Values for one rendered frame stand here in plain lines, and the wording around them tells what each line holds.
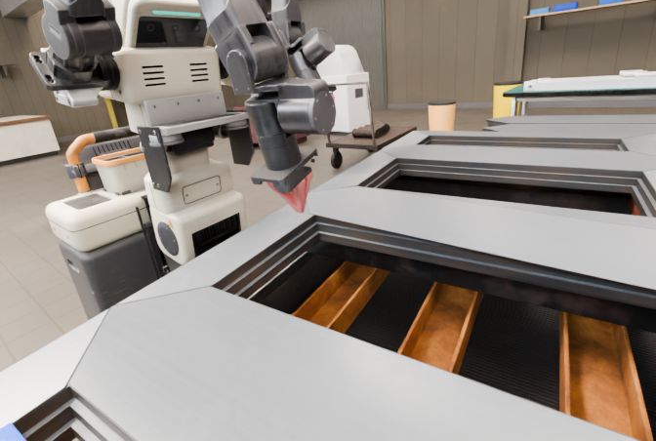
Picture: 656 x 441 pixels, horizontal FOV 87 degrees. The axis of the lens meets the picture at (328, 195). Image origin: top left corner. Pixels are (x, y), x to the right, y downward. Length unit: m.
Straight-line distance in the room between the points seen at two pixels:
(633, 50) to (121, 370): 8.25
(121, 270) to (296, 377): 0.99
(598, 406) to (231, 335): 0.49
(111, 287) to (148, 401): 0.92
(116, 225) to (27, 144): 7.54
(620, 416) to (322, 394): 0.42
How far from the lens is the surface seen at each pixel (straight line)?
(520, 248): 0.58
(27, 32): 11.18
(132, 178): 1.29
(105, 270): 1.27
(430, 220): 0.65
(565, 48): 8.34
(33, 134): 8.76
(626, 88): 4.08
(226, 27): 0.50
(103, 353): 0.49
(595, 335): 0.76
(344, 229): 0.66
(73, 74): 0.90
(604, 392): 0.67
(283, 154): 0.52
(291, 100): 0.47
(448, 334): 0.69
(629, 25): 8.30
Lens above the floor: 1.13
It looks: 20 degrees down
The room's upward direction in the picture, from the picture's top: 6 degrees counter-clockwise
